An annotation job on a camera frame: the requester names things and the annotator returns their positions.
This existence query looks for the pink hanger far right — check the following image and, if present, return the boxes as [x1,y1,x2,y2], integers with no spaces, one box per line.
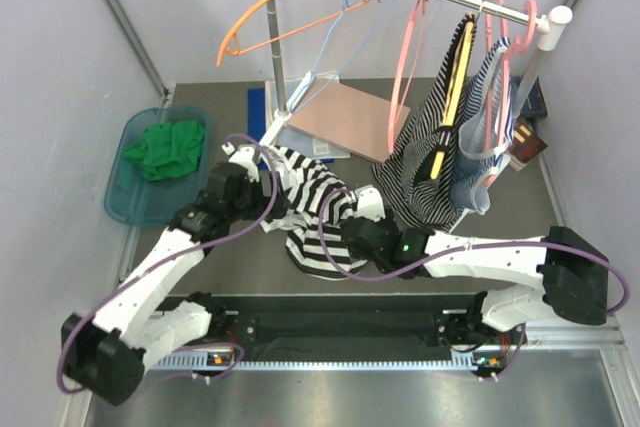
[508,0,538,56]

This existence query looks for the dark blue book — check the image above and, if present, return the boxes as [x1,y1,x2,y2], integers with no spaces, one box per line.
[510,76,548,120]

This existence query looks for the black white striped tank top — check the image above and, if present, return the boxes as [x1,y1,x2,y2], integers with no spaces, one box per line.
[261,146,366,280]

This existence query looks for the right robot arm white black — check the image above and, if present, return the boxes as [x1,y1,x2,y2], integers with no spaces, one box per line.
[340,218,608,343]

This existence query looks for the pink hanger empty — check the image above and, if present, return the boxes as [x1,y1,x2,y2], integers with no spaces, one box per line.
[387,0,430,153]

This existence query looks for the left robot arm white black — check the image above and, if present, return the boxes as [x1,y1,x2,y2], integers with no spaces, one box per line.
[56,162,296,406]

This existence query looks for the teal plastic bin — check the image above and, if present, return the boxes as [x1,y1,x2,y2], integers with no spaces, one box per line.
[104,106,212,227]

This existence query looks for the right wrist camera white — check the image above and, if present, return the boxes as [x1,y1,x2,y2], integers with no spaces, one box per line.
[352,185,386,222]

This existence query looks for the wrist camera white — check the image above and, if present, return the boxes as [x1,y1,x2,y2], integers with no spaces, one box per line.
[221,142,261,182]
[352,185,386,222]

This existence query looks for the clothes rack metal white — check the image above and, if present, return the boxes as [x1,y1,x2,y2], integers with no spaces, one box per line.
[447,0,573,108]

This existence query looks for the pink brown board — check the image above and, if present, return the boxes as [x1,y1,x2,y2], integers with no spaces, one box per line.
[288,79,390,163]

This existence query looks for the yellow black hanger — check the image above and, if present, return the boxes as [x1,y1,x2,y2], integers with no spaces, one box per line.
[429,14,476,180]

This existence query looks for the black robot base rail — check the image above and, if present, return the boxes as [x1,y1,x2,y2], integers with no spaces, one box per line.
[164,292,529,348]

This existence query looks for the pink hanger with garment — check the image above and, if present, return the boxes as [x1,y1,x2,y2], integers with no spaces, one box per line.
[479,0,512,187]

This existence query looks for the brown wooden box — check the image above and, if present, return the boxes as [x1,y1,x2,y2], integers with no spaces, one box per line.
[507,119,548,171]

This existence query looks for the orange plastic hanger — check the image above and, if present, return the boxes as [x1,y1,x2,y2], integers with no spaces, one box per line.
[216,0,382,67]

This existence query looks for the light blue wire hanger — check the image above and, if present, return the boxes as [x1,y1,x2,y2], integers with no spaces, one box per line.
[286,0,396,114]

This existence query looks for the blue white striped garment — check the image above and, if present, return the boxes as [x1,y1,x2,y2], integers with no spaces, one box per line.
[450,37,514,215]

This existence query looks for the grey slotted cable duct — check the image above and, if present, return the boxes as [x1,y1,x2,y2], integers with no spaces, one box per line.
[149,349,481,371]

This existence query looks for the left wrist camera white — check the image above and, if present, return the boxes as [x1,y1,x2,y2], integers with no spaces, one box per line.
[221,142,261,182]

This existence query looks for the green cloth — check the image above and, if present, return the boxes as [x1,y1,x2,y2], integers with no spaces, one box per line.
[124,120,207,182]

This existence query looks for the blue mat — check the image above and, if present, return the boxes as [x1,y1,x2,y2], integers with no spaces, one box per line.
[246,87,335,166]

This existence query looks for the thin striped black white garment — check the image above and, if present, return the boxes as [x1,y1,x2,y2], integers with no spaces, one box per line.
[372,12,476,232]

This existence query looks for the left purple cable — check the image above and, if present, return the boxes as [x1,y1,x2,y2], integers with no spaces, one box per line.
[55,133,279,394]

